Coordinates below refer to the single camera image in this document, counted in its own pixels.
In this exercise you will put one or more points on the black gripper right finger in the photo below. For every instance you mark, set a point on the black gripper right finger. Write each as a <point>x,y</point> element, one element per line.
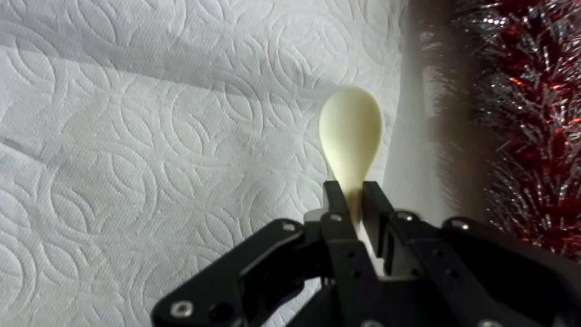
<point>424,261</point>

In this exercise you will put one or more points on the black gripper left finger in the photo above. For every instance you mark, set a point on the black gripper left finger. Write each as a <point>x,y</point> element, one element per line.
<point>346,261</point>

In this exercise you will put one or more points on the cream plastic spoon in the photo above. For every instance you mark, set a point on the cream plastic spoon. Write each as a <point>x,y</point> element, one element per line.
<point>351,134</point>

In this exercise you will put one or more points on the red silver tinsel garland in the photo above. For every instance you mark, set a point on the red silver tinsel garland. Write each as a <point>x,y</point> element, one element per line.
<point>533,121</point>

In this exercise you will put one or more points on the large white paper napkin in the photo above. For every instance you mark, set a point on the large white paper napkin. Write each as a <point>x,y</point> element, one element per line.
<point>152,183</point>

